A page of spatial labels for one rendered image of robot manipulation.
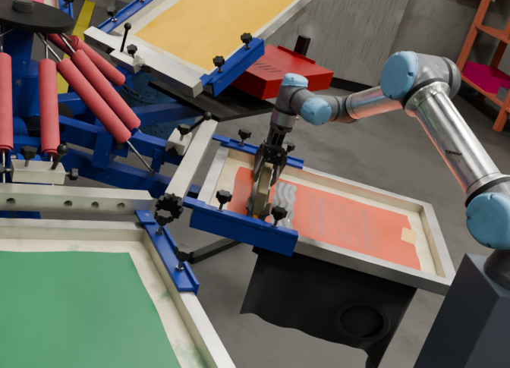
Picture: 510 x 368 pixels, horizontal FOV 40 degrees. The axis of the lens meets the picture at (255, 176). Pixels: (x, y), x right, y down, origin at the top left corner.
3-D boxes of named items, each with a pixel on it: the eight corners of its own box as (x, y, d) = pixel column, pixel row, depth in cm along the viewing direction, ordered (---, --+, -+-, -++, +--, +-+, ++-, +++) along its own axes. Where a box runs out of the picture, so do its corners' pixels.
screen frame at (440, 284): (427, 213, 252) (431, 204, 251) (456, 300, 198) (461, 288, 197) (218, 151, 251) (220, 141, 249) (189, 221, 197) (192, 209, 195)
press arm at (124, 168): (368, 253, 231) (374, 237, 229) (369, 262, 226) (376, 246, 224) (5, 146, 229) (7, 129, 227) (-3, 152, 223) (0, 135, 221)
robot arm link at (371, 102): (479, 55, 176) (346, 94, 216) (450, 50, 169) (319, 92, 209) (483, 100, 175) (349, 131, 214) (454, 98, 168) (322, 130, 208)
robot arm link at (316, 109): (345, 104, 200) (322, 89, 208) (315, 101, 194) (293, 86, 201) (336, 129, 203) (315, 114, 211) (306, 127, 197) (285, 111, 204)
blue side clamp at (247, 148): (298, 177, 253) (304, 159, 250) (297, 182, 248) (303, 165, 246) (218, 153, 252) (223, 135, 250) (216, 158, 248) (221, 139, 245)
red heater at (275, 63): (255, 58, 371) (261, 37, 366) (327, 92, 350) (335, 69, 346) (181, 64, 321) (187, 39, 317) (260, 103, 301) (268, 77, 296)
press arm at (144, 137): (185, 160, 225) (188, 146, 223) (181, 167, 219) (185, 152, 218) (133, 145, 225) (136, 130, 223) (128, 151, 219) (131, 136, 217)
